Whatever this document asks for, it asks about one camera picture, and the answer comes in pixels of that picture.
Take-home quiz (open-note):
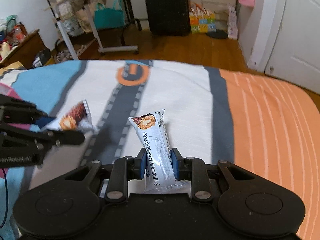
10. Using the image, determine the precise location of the long grey chocolate bar wrapper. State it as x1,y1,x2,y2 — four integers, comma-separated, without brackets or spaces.
129,109,189,194

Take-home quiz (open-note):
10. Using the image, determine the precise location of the small grey chocolate bar wrapper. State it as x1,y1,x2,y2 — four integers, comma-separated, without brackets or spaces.
41,100,97,133

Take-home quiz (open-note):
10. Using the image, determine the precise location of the pink storage box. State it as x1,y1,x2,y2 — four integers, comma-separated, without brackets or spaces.
0,83,21,100

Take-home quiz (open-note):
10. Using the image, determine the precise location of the wooden side cabinet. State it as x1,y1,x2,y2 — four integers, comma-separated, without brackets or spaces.
1,29,46,69

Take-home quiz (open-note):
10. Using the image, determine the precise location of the striped cartoon bedsheet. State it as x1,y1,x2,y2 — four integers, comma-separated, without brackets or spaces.
1,60,319,239

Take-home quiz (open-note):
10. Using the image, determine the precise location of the teal tote bag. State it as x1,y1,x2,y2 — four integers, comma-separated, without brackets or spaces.
94,0,125,30

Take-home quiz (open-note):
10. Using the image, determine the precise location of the white pink slim bag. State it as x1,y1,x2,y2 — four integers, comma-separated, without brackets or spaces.
227,5,238,40

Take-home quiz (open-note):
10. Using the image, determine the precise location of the colourful gift bag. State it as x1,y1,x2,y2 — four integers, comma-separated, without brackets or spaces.
189,3,216,34

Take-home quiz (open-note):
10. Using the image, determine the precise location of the white door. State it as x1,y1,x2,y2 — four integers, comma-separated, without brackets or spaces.
248,0,319,93

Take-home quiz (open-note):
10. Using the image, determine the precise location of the black suitcase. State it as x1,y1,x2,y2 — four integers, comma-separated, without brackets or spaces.
145,0,190,36

